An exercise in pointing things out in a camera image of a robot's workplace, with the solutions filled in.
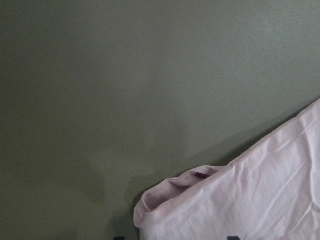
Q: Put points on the pink Snoopy t-shirt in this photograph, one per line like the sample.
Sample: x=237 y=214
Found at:
x=270 y=192

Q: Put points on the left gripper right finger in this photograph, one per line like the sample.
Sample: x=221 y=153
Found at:
x=233 y=238

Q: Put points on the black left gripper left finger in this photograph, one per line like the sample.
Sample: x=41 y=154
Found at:
x=119 y=238

